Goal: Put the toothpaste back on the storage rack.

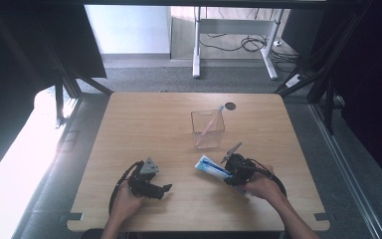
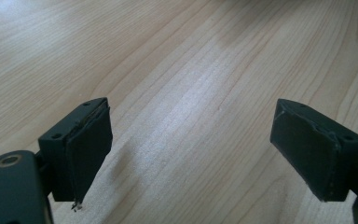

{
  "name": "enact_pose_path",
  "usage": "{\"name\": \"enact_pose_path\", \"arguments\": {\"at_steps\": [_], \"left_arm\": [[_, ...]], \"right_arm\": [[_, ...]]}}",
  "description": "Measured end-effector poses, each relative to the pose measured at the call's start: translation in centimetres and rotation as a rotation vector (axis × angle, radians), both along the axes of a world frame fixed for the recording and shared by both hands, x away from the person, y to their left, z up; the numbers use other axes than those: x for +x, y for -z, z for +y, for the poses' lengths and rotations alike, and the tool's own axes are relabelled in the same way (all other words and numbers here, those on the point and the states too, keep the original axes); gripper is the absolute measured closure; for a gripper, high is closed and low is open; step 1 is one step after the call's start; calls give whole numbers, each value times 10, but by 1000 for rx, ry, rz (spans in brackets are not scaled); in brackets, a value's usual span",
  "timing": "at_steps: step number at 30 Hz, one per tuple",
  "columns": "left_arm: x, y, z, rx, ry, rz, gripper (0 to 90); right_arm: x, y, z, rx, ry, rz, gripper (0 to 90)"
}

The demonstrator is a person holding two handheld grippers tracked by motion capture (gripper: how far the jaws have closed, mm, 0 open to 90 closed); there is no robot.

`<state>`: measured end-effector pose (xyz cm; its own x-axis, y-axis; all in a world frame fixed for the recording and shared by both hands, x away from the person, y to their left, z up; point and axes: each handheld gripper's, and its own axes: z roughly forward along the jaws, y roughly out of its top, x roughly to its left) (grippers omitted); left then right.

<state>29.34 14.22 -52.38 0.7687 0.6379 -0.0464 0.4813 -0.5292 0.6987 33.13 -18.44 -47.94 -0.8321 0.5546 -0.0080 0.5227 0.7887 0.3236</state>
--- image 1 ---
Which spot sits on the clear plastic container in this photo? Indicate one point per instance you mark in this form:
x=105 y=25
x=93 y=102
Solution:
x=209 y=132

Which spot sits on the round black table grommet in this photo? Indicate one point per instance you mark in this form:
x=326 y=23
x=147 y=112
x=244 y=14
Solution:
x=230 y=106

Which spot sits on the person's right hand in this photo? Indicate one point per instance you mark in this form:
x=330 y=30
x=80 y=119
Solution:
x=262 y=186

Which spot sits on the white desk frame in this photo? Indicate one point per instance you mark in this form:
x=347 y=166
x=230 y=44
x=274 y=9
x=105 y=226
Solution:
x=235 y=26

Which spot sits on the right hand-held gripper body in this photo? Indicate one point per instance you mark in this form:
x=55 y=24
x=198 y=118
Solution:
x=240 y=167

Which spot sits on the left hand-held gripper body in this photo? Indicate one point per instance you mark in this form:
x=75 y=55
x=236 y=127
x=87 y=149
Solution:
x=143 y=182

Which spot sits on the white power strip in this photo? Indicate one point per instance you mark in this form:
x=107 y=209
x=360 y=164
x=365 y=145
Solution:
x=294 y=80

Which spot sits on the blue and white toothpaste tube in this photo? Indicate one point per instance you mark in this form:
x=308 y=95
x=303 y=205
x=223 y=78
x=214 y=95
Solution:
x=212 y=169

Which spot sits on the black metal frame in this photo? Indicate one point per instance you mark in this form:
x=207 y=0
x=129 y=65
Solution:
x=325 y=76
x=69 y=86

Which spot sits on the pink toothbrush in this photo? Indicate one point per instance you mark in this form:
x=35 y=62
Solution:
x=212 y=121

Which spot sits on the person's left hand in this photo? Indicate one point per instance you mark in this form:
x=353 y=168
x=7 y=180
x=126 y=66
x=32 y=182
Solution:
x=126 y=202

